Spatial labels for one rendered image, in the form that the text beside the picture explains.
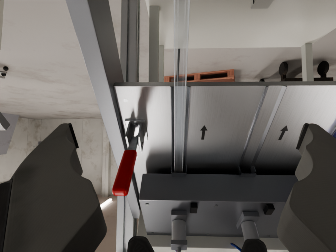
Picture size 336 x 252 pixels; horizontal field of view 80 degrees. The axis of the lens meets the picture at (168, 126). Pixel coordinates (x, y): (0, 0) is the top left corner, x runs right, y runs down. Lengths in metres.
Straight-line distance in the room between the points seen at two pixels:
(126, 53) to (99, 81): 0.29
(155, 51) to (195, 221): 0.49
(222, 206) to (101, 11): 0.30
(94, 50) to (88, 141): 11.16
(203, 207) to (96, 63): 0.25
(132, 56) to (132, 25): 0.08
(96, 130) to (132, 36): 10.70
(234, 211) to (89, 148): 11.08
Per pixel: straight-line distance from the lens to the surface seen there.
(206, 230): 0.41
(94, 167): 11.28
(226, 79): 3.23
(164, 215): 0.36
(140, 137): 0.26
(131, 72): 0.51
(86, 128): 11.44
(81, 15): 0.22
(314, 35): 1.07
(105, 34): 0.24
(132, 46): 0.53
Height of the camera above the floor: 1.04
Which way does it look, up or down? 4 degrees down
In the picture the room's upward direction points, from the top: 180 degrees counter-clockwise
